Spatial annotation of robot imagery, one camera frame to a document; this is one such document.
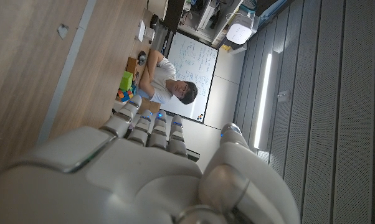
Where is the long wall light strip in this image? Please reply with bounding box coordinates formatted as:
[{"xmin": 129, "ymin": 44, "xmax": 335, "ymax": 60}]
[{"xmin": 252, "ymin": 51, "xmax": 280, "ymax": 150}]

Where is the white shelf cabinet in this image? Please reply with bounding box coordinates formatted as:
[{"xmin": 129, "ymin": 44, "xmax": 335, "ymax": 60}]
[{"xmin": 178, "ymin": 0, "xmax": 247, "ymax": 47}]

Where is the whiteboard with black frame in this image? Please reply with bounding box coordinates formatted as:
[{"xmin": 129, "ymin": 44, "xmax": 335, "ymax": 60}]
[{"xmin": 159, "ymin": 30, "xmax": 219, "ymax": 124}]

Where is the person in white t-shirt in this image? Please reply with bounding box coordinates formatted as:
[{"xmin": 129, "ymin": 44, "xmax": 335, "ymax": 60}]
[{"xmin": 138, "ymin": 49, "xmax": 199, "ymax": 106}]

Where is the black computer mouse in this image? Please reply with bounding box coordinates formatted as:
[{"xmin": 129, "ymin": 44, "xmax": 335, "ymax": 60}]
[{"xmin": 137, "ymin": 50, "xmax": 148, "ymax": 66}]

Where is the green toy block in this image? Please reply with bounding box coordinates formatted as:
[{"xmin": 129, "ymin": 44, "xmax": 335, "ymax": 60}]
[{"xmin": 118, "ymin": 70, "xmax": 134, "ymax": 91}]

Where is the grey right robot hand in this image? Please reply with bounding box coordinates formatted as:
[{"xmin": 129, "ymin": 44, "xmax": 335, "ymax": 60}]
[{"xmin": 0, "ymin": 95, "xmax": 302, "ymax": 224}]

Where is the multicolour puzzle cube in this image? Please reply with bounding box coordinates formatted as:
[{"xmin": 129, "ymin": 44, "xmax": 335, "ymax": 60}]
[{"xmin": 117, "ymin": 88, "xmax": 135, "ymax": 103}]

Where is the small white cube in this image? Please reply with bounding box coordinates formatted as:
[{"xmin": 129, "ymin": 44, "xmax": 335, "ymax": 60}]
[{"xmin": 145, "ymin": 27, "xmax": 156, "ymax": 43}]

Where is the flat white adapter box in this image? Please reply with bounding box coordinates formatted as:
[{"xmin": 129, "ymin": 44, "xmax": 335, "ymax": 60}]
[{"xmin": 136, "ymin": 19, "xmax": 146, "ymax": 43}]

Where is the white air purifier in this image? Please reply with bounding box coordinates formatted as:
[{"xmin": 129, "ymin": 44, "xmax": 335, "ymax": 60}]
[{"xmin": 226, "ymin": 14, "xmax": 254, "ymax": 45}]

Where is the dark laptop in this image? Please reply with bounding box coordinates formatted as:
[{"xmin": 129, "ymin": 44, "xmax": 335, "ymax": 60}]
[{"xmin": 151, "ymin": 0, "xmax": 186, "ymax": 54}]

